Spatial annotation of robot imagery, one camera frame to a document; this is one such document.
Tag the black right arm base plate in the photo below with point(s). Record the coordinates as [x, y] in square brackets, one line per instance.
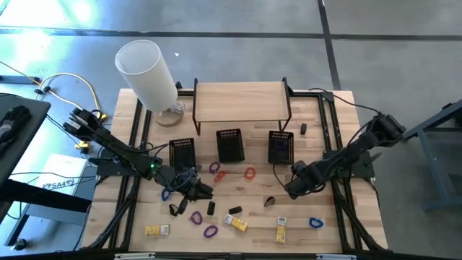
[364, 169]

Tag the wooden shelf riser black legs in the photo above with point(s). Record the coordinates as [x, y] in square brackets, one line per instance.
[240, 101]

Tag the white shade table lamp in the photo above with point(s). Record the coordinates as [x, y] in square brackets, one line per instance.
[144, 72]

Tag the white label plate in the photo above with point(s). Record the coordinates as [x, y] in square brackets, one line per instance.
[135, 256]
[335, 257]

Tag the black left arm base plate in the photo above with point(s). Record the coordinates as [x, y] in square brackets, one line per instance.
[104, 169]

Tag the white printed cardboard box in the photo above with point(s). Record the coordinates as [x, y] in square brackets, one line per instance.
[61, 169]

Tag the grey blue metal table frame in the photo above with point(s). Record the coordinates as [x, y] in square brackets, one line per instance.
[429, 169]

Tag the black desk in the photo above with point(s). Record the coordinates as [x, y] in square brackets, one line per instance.
[34, 121]

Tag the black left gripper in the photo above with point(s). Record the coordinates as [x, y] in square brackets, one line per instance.
[180, 182]

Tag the black aluminium extrusion frame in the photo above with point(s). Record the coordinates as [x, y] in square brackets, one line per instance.
[310, 93]

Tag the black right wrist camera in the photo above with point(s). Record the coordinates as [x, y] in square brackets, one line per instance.
[299, 167]

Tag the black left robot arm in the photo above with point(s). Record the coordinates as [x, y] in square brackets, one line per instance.
[115, 146]

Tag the yellow crayon box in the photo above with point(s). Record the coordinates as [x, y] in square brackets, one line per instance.
[281, 233]
[155, 230]
[236, 223]

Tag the small black block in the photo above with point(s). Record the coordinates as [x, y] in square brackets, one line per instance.
[303, 129]

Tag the black glove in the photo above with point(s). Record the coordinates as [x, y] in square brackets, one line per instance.
[12, 122]

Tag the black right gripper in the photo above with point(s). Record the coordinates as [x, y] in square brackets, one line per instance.
[310, 180]

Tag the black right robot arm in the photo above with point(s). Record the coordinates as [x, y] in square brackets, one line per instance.
[361, 144]

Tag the black plastic mesh basket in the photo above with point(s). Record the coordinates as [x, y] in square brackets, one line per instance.
[230, 146]
[274, 157]
[182, 155]

